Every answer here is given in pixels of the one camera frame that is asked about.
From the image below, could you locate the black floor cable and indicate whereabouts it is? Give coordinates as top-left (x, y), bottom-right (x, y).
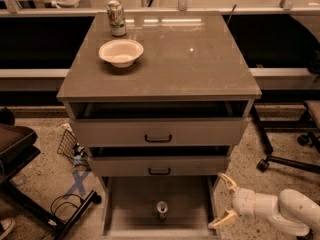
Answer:
top-left (39, 193), bottom-right (86, 240)

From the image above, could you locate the grey drawer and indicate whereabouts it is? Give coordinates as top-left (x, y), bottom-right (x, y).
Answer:
top-left (66, 100), bottom-right (250, 147)
top-left (89, 146), bottom-right (230, 177)
top-left (103, 176), bottom-right (219, 240)

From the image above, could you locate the middle grey drawer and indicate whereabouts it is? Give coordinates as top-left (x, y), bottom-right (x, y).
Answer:
top-left (89, 146), bottom-right (230, 177)

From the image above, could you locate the green soda can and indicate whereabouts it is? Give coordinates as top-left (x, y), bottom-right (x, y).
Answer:
top-left (107, 0), bottom-right (127, 37)

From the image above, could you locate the bottom grey drawer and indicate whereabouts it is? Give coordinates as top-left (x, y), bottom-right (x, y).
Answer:
top-left (103, 176), bottom-right (219, 240)

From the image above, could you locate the redbull can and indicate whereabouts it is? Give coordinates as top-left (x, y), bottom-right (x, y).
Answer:
top-left (156, 201), bottom-right (168, 221)

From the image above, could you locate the top grey drawer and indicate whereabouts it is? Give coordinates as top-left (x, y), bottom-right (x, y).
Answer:
top-left (66, 100), bottom-right (250, 147)

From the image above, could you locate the shoe tip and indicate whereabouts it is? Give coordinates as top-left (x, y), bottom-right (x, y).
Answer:
top-left (0, 218), bottom-right (15, 240)

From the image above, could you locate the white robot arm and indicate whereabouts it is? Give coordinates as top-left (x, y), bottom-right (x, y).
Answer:
top-left (208, 173), bottom-right (320, 236)

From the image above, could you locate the white paper bowl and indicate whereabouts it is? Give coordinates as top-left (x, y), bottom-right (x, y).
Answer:
top-left (98, 39), bottom-right (144, 68)

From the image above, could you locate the black wire basket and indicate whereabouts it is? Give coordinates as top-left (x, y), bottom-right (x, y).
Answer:
top-left (57, 130), bottom-right (88, 167)

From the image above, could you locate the black office chair left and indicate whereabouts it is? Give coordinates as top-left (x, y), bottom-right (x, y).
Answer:
top-left (0, 107), bottom-right (102, 240)

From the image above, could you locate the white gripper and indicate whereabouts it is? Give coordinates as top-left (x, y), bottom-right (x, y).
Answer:
top-left (208, 173), bottom-right (279, 229)

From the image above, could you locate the grey drawer cabinet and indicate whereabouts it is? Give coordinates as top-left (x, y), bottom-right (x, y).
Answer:
top-left (55, 11), bottom-right (262, 240)

